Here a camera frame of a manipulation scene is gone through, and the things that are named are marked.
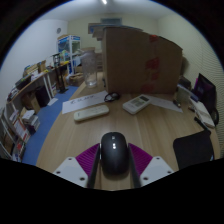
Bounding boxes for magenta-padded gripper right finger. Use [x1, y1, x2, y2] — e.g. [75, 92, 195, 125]
[127, 142, 175, 189]

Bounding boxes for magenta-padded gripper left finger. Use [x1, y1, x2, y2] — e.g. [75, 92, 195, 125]
[52, 142, 102, 190]

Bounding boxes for black computer mouse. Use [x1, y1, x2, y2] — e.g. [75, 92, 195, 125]
[100, 131, 130, 177]

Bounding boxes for black mouse pad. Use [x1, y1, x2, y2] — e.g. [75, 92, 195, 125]
[172, 129, 216, 171]

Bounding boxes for black marker pen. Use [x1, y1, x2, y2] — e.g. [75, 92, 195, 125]
[194, 116, 212, 134]

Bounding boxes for plain white paper sheet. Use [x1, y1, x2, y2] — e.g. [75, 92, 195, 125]
[146, 94, 184, 113]

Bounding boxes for shelf unit with books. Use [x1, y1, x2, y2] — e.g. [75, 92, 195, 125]
[0, 99, 41, 163]

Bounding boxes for wide white remote control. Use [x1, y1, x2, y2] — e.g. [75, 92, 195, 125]
[122, 94, 153, 116]

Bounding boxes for printed white paper sheet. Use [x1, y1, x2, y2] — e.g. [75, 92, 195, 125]
[61, 90, 109, 115]

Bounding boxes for black eyeglasses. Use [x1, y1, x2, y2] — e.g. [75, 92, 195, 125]
[103, 91, 122, 103]

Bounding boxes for small brown cardboard box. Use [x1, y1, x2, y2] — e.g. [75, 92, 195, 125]
[68, 72, 85, 88]

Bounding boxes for wooden side desk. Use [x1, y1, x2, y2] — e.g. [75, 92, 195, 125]
[6, 63, 71, 111]

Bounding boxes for clear plastic jar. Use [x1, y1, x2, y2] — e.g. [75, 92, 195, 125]
[79, 48, 99, 89]

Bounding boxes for large brown cardboard box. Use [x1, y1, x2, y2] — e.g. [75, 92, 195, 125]
[101, 26, 184, 95]

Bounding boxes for blue white display cabinet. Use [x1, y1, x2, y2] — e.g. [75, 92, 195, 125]
[57, 34, 82, 74]

